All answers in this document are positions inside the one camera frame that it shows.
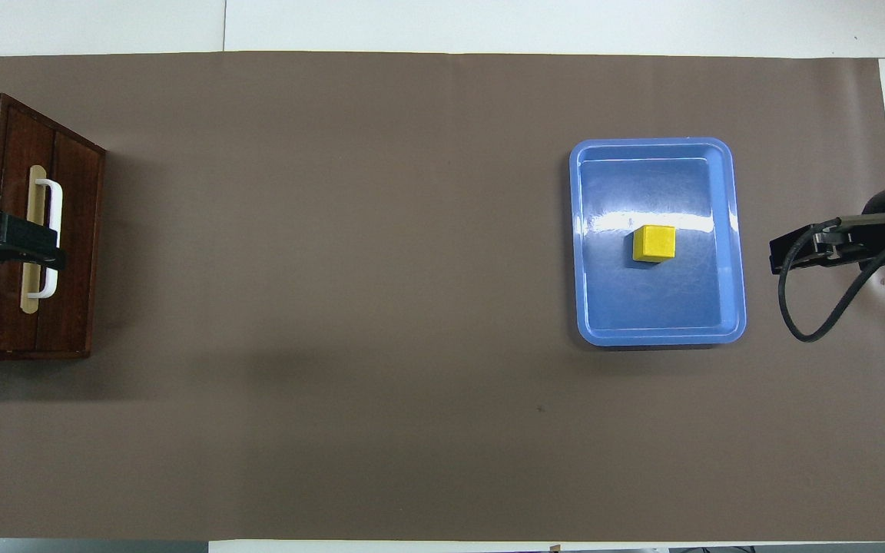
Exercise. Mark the blue plastic tray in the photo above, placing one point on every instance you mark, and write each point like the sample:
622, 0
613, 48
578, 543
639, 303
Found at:
657, 307

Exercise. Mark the brown table mat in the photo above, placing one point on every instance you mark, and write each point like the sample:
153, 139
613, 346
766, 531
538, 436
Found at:
335, 307

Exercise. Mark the yellow cube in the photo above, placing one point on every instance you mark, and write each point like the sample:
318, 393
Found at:
654, 243

